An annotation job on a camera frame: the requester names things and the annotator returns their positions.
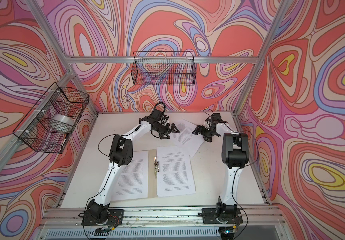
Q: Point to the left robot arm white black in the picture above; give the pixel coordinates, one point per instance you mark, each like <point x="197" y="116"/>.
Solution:
<point x="120" y="155"/>

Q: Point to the printed paper sheet front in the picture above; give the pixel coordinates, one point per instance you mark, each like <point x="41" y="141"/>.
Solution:
<point x="175" y="176"/>

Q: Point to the black wire basket back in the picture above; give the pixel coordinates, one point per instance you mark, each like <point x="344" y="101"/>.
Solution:
<point x="166" y="68"/>

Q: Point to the silver tape roll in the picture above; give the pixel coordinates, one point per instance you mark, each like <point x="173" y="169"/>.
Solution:
<point x="61" y="124"/>

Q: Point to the black wire basket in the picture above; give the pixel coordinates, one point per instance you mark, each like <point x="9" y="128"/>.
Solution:
<point x="59" y="111"/>
<point x="166" y="68"/>

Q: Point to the printed paper sheet back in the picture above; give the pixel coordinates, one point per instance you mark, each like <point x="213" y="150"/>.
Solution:
<point x="185" y="139"/>

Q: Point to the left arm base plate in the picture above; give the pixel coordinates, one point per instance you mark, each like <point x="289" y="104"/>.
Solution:
<point x="104" y="217"/>

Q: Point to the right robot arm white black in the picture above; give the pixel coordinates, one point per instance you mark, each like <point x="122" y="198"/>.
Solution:
<point x="234" y="156"/>

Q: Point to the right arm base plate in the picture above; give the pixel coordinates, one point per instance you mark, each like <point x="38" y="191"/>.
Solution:
<point x="221" y="215"/>

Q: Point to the metal folder fastener clip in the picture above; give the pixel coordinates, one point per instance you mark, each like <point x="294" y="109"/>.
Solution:
<point x="156" y="167"/>

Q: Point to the black wire basket left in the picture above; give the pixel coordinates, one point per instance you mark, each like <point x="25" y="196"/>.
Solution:
<point x="59" y="111"/>

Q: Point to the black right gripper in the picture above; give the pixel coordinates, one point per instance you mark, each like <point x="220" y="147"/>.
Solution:
<point x="198" y="127"/>

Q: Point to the aluminium frame post right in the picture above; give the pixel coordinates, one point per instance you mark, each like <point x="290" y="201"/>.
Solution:
<point x="274" y="27"/>

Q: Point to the aluminium front rail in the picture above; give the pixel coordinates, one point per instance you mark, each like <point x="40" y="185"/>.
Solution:
<point x="167" y="223"/>

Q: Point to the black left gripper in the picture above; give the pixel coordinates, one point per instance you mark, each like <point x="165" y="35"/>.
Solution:
<point x="169" y="131"/>

